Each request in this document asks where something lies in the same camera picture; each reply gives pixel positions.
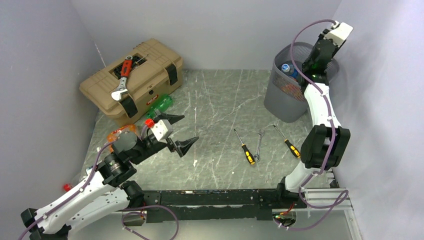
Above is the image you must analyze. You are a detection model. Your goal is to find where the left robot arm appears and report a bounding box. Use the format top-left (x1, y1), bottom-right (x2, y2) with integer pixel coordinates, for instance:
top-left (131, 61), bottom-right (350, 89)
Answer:
top-left (19, 111), bottom-right (199, 240)

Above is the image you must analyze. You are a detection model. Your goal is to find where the large orange label bottle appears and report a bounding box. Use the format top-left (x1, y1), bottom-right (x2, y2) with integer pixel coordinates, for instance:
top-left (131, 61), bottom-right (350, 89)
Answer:
top-left (279, 83), bottom-right (306, 102)

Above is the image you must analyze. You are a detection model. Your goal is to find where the blue label water bottle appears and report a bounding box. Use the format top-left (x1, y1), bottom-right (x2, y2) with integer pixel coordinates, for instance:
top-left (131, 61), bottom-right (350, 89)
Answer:
top-left (280, 63), bottom-right (299, 82)

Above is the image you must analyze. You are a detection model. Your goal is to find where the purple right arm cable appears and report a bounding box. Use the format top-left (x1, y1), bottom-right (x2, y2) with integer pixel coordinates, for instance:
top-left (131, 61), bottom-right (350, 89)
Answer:
top-left (289, 18), bottom-right (349, 210)

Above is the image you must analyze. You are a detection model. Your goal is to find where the yellow black screwdriver right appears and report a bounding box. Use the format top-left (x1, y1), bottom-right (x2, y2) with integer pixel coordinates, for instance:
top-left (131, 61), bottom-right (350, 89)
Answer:
top-left (273, 124), bottom-right (301, 159)

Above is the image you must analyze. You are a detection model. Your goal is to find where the green plastic bottle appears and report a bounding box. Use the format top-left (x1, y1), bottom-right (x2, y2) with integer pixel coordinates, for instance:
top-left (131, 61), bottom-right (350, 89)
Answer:
top-left (146, 94), bottom-right (174, 119)

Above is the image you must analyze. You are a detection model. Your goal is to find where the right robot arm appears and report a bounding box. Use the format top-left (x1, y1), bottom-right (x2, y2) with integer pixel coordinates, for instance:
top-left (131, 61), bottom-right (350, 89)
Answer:
top-left (271, 27), bottom-right (352, 208)

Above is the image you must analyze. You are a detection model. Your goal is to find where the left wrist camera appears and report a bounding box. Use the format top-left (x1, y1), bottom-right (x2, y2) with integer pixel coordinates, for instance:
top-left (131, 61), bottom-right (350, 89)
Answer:
top-left (144, 118), bottom-right (174, 142)

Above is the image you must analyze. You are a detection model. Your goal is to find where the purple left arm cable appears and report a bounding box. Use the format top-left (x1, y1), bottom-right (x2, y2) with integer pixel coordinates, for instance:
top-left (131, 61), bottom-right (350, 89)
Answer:
top-left (18, 125), bottom-right (150, 240)

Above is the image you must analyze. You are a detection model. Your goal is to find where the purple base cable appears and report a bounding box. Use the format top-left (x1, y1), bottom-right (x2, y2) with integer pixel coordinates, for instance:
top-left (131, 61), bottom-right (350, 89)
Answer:
top-left (120, 205), bottom-right (180, 240)

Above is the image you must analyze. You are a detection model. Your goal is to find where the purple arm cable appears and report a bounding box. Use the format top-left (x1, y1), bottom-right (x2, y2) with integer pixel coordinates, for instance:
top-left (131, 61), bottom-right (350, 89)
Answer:
top-left (18, 125), bottom-right (150, 240)
top-left (289, 18), bottom-right (349, 210)

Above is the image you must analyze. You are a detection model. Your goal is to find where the silver open-end wrench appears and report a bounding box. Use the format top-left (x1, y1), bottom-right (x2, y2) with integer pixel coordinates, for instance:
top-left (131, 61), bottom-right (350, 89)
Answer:
top-left (253, 129), bottom-right (265, 162)

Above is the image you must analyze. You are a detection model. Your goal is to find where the crushed orange label bottle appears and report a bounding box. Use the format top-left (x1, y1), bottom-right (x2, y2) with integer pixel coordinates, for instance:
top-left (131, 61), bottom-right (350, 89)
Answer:
top-left (106, 124), bottom-right (140, 143)

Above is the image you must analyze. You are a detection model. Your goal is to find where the grey mesh waste bin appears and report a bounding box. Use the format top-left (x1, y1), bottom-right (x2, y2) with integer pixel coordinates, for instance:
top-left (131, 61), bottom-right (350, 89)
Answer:
top-left (263, 42), bottom-right (340, 124)

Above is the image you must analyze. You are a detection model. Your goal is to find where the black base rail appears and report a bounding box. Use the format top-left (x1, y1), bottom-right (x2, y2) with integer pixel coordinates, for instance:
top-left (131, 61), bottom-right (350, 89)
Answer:
top-left (127, 182), bottom-right (307, 223)

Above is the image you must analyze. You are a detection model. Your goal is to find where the small red cap bottle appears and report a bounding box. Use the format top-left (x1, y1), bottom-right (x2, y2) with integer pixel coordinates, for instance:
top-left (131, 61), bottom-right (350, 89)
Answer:
top-left (62, 173), bottom-right (87, 193)

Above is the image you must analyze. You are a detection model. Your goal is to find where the yellow black screwdriver left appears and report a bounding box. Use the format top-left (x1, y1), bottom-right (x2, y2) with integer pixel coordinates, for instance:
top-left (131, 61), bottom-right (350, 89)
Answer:
top-left (234, 129), bottom-right (256, 165)

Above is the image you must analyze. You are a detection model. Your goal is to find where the tan plastic toolbox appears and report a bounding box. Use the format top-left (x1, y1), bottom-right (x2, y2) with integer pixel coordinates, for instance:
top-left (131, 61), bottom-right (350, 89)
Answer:
top-left (79, 38), bottom-right (184, 127)

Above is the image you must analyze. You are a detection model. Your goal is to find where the yellow black screwdriver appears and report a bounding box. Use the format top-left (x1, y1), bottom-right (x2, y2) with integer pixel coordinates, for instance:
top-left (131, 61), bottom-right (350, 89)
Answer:
top-left (273, 124), bottom-right (301, 159)
top-left (234, 129), bottom-right (256, 165)

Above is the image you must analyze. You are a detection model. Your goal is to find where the red adjustable wrench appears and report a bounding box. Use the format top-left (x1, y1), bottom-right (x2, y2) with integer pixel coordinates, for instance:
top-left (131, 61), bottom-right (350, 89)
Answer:
top-left (111, 55), bottom-right (133, 102)

